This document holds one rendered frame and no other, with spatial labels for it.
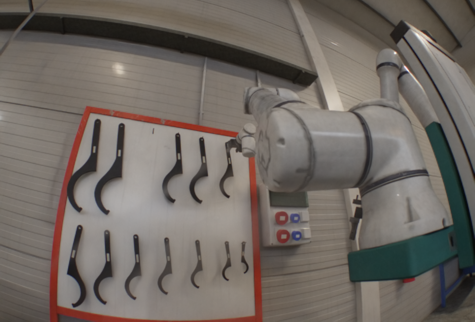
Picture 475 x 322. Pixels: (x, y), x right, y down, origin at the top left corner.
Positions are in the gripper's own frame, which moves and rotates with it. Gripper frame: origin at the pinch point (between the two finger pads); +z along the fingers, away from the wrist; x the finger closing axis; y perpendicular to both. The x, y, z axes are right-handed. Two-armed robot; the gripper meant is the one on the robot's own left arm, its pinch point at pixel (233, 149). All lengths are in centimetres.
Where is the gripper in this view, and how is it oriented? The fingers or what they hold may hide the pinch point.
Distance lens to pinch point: 181.9
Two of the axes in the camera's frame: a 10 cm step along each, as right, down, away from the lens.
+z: -3.7, 4.6, 8.1
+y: -1.5, -8.9, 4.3
